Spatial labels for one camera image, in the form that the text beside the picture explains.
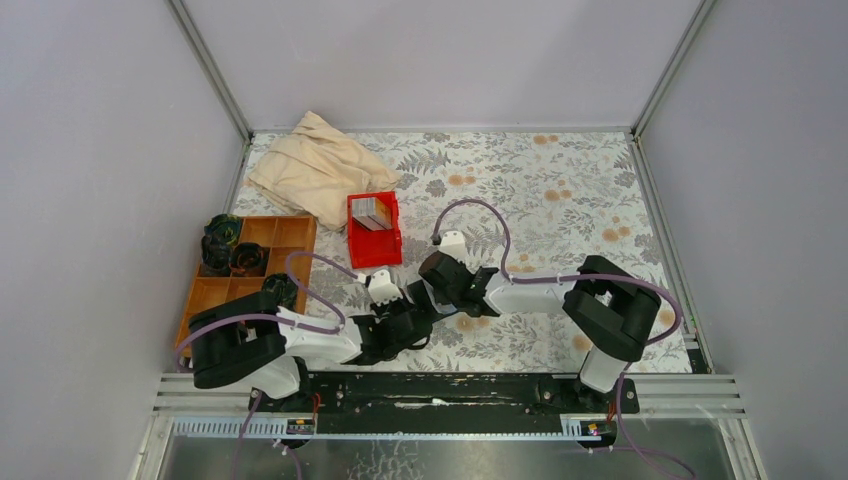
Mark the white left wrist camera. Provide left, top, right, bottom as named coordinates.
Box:
left=356, top=268, right=403, bottom=306

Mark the floral patterned table mat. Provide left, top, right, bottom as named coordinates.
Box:
left=188, top=131, right=694, bottom=375

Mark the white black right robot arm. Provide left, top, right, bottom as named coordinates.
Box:
left=419, top=252, right=663, bottom=412

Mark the dark floral rolled cloth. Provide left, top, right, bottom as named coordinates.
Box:
left=199, top=235, right=232, bottom=277

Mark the dark green rolled cloth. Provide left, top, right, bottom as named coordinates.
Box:
left=203, top=213, right=243, bottom=247

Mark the beige folded cloth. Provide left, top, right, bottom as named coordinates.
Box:
left=247, top=111, right=400, bottom=230

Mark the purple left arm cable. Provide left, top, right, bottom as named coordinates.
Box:
left=173, top=251, right=372, bottom=480

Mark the wooden compartment tray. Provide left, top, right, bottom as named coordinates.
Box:
left=174, top=215, right=317, bottom=345

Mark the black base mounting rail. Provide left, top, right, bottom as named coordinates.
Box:
left=258, top=371, right=640, bottom=435

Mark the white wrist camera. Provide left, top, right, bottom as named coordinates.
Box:
left=356, top=268, right=403, bottom=306
left=431, top=230, right=468, bottom=263

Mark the stack of credit cards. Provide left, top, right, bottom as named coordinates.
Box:
left=350, top=196, right=393, bottom=231

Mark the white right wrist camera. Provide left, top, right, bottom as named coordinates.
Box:
left=431, top=230, right=468, bottom=263

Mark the red plastic bin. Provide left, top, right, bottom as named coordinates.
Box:
left=347, top=191, right=403, bottom=269

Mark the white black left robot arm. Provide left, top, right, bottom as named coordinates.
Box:
left=175, top=292, right=445, bottom=411

